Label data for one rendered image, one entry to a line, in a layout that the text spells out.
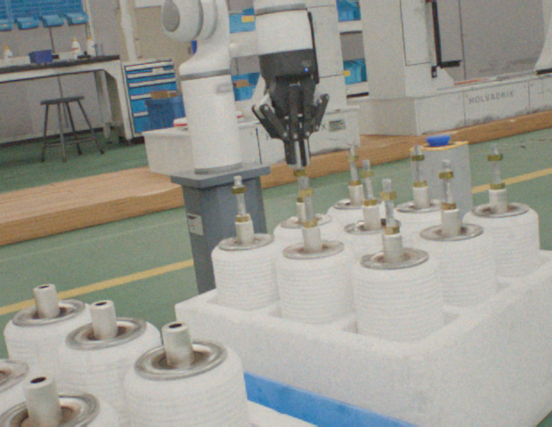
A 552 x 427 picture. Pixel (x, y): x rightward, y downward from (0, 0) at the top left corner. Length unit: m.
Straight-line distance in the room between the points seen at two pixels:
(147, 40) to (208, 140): 5.96
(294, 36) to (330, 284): 0.34
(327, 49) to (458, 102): 0.76
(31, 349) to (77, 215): 1.96
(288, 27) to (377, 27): 2.70
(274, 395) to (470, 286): 0.26
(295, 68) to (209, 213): 0.42
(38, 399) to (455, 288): 0.51
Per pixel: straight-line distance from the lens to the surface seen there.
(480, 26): 7.77
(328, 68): 3.29
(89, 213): 2.72
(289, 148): 1.01
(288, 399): 0.85
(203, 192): 1.31
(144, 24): 7.27
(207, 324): 0.95
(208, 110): 1.31
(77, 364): 0.67
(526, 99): 4.01
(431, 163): 1.20
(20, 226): 2.68
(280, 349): 0.86
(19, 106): 9.17
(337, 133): 3.24
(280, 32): 0.98
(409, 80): 3.57
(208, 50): 1.35
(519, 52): 7.44
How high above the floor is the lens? 0.47
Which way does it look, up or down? 12 degrees down
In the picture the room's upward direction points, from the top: 8 degrees counter-clockwise
